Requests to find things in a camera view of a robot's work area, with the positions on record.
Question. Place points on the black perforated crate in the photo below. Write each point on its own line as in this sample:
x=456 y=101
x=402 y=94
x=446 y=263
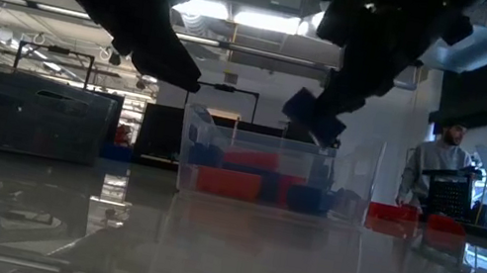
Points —
x=449 y=195

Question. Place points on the long horizontal ceiling pipe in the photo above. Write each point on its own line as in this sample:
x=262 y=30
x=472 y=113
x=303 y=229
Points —
x=263 y=52

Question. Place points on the ceiling light panel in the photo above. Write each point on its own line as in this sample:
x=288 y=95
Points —
x=201 y=6
x=266 y=21

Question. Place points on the small red toy brick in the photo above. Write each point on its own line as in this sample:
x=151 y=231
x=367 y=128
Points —
x=393 y=213

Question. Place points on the smoky grey plastic bin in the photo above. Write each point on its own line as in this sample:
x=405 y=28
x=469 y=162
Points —
x=35 y=120

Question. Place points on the white plastic bin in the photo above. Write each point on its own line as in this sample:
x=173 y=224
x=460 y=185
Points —
x=298 y=166

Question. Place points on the person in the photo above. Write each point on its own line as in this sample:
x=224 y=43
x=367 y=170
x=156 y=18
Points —
x=435 y=160

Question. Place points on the black monitor panel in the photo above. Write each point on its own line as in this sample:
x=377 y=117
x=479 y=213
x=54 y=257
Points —
x=161 y=132

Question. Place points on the long red-orange toy brick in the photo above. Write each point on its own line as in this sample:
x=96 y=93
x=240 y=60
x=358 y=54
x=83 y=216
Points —
x=228 y=184
x=252 y=159

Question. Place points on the clear plastic bin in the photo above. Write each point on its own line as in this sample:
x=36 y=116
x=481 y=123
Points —
x=355 y=186

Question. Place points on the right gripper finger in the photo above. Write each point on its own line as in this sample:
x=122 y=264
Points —
x=342 y=104

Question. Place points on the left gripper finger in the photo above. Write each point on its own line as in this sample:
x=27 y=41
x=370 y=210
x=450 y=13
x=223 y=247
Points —
x=170 y=68

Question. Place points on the black station frame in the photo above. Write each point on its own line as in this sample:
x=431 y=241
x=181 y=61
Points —
x=232 y=88
x=55 y=49

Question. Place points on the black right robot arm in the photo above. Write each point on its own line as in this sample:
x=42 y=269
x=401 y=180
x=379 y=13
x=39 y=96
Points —
x=422 y=7

